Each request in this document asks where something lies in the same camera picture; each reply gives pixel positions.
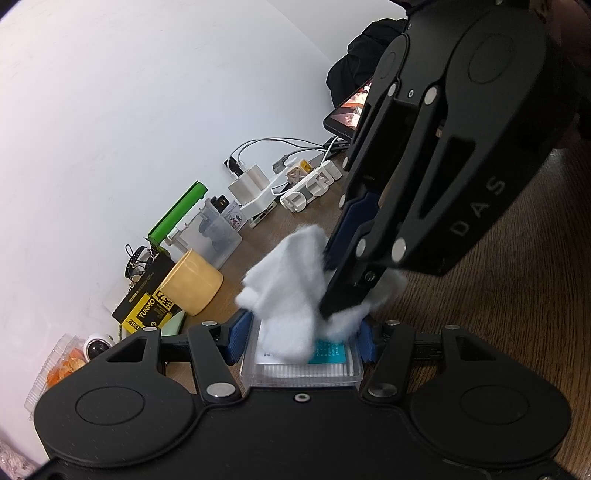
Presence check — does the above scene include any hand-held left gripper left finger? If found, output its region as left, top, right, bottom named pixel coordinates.
left=106, top=320, right=253, bottom=408

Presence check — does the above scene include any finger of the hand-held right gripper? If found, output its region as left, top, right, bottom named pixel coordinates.
left=322, top=80, right=417, bottom=272
left=318, top=87, right=477, bottom=321

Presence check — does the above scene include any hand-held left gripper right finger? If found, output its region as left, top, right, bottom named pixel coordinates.
left=358, top=318, right=500, bottom=403

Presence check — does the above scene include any white cotton wad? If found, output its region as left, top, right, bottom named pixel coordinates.
left=236, top=225, right=409, bottom=365

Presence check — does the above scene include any clear plastic container teal label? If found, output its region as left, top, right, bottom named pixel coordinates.
left=240, top=313, right=366, bottom=389

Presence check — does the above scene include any clear food container orange bread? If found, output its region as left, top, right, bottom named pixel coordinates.
left=24, top=333, right=89, bottom=412

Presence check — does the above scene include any white power strip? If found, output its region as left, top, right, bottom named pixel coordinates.
left=279, top=159, right=343, bottom=214

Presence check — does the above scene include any green folded cloth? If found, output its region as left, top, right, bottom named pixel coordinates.
left=161, top=310, right=188, bottom=337

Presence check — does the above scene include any beige tape roll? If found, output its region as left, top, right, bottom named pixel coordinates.
left=163, top=249, right=224, bottom=317

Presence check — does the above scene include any yellow white adapter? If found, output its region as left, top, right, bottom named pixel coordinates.
left=285, top=159, right=311, bottom=185

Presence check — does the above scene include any black yellow box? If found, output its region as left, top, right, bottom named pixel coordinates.
left=112, top=251, right=186, bottom=334

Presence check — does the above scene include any clear plastic organizer box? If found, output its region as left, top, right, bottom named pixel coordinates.
left=166, top=196, right=243, bottom=270

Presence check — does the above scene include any phone with lit screen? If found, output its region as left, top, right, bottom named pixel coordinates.
left=323, top=78, right=376, bottom=142

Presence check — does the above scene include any white charger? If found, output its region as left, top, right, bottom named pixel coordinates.
left=228, top=167, right=271, bottom=204

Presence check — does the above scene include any green flat case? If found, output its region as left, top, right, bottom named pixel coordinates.
left=146, top=181, right=207, bottom=248

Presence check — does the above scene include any black bag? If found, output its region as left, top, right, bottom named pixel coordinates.
left=326, top=18, right=410, bottom=112

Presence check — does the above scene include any white cable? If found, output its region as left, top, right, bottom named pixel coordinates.
left=318, top=136, right=341, bottom=161

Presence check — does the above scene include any black cord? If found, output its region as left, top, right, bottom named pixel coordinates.
left=123, top=244, right=160, bottom=280

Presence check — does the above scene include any grey cable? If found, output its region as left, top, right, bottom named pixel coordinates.
left=226, top=137, right=325, bottom=178

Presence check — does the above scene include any small white camera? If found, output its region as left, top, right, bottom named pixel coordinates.
left=82, top=332, right=116, bottom=361

